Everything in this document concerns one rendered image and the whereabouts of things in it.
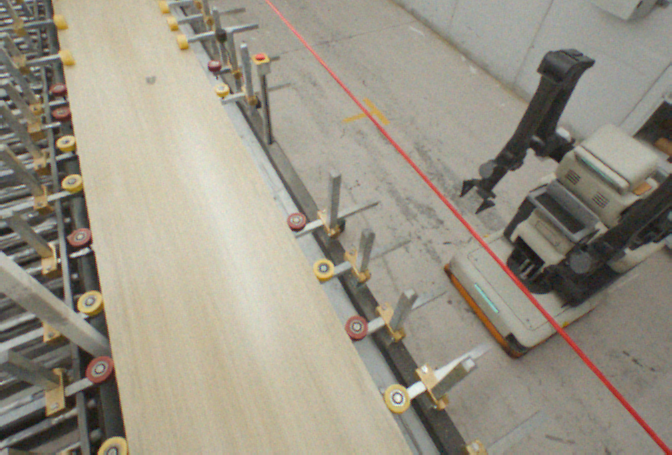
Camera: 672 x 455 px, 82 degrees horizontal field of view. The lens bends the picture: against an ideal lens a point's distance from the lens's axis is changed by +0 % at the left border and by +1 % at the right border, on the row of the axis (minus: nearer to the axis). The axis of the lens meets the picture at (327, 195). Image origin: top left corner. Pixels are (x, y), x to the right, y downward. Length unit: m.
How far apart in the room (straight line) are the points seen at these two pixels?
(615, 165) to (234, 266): 1.36
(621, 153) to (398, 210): 1.61
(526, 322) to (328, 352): 1.27
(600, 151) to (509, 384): 1.40
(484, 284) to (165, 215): 1.69
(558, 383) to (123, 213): 2.35
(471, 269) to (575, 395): 0.83
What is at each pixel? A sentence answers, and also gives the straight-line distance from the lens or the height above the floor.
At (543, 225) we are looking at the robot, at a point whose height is 0.87.
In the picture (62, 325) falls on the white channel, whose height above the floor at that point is 1.06.
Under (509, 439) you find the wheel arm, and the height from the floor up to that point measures 0.85.
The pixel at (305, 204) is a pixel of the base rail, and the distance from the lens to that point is 1.91.
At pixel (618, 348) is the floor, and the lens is 2.92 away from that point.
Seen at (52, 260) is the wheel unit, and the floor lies 0.83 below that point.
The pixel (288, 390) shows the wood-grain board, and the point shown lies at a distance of 1.35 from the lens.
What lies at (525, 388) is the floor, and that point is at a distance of 2.54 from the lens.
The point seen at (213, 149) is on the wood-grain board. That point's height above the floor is 0.90.
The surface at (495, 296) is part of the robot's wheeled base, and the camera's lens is 2.35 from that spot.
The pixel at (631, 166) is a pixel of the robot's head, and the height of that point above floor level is 1.35.
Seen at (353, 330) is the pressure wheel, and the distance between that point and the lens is 1.40.
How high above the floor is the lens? 2.22
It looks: 51 degrees down
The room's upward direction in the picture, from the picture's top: 3 degrees clockwise
